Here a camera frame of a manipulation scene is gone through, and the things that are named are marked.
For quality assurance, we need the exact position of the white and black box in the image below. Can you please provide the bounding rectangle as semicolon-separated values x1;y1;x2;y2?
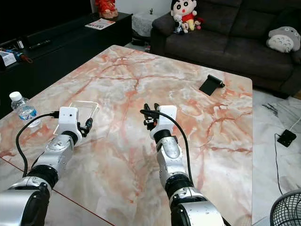
0;49;18;66

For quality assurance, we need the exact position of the cartoon boy plush doll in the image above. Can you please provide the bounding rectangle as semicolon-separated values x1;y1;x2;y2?
171;0;204;34

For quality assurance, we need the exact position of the thin black floor cable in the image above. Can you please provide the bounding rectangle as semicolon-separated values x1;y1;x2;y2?
274;133;284;196

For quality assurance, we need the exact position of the black folding phone stand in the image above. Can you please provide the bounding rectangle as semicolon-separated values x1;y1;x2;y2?
198;74;225;96

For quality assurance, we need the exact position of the white lace covered side table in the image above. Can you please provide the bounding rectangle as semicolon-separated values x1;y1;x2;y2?
132;12;158;37

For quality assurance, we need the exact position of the black power adapter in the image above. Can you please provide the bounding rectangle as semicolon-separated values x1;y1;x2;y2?
277;129;298;147

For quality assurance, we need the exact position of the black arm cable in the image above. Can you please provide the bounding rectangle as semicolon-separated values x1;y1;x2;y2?
16;111;59;178
141;110;191;182

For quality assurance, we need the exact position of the black remote control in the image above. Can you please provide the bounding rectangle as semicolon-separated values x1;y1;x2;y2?
28;40;51;50

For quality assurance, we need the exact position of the red festive figurine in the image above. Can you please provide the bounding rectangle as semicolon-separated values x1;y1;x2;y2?
94;0;119;19

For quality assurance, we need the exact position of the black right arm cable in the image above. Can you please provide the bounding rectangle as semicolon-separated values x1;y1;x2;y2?
141;110;191;182

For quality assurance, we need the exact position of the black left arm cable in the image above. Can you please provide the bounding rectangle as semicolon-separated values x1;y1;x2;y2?
16;111;59;178

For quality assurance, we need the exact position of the clear plastic food container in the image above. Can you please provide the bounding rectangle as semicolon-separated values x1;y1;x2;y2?
53;100;99;135

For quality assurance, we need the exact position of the grey Totoro plush cushion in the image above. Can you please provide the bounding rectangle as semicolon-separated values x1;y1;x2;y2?
266;26;301;53

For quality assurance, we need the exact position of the red and white magazine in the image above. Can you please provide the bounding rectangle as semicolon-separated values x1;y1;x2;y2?
85;19;116;30

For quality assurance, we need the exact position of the black flat television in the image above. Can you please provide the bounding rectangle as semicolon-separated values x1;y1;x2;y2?
0;0;94;45

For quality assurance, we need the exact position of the black TV console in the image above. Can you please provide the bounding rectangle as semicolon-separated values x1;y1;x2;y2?
0;12;133;116

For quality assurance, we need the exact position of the black wire fan guard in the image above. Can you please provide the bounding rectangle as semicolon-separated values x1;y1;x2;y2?
269;189;301;226

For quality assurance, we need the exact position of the clear plastic water bottle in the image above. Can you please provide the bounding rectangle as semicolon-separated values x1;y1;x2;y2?
9;91;40;128

